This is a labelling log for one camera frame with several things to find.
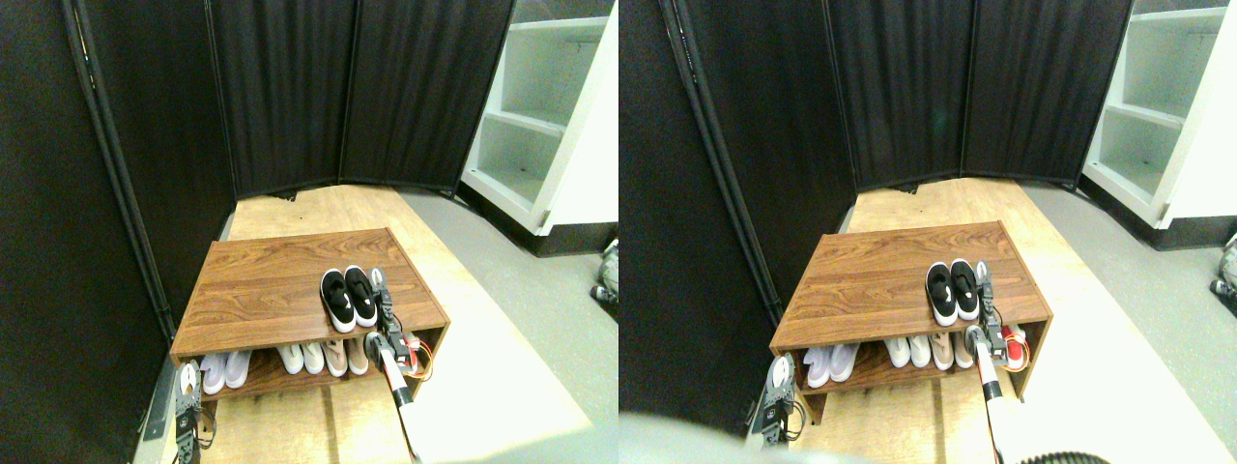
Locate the black shoe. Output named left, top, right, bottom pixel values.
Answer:
left=925, top=262, right=961, bottom=328
left=949, top=258, right=982, bottom=322
left=320, top=269, right=357, bottom=334
left=344, top=266, right=380, bottom=329

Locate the black ribbed hose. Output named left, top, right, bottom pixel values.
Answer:
left=1013, top=447, right=1114, bottom=464

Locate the orange wire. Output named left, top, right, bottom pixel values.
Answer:
left=406, top=337, right=435, bottom=381
left=1005, top=333, right=1034, bottom=374

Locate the white shelf unit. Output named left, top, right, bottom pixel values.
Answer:
left=458, top=0, right=619, bottom=257
left=1079, top=0, right=1237, bottom=250

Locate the brown shoe rack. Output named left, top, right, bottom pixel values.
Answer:
left=170, top=228, right=453, bottom=407
left=770, top=221, right=1054, bottom=424

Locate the black curtain stand pole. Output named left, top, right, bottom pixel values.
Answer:
left=58, top=0, right=177, bottom=339
left=655, top=0, right=784, bottom=330

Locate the grey machine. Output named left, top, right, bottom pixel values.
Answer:
left=1210, top=232, right=1237, bottom=312
left=591, top=237, right=619, bottom=315

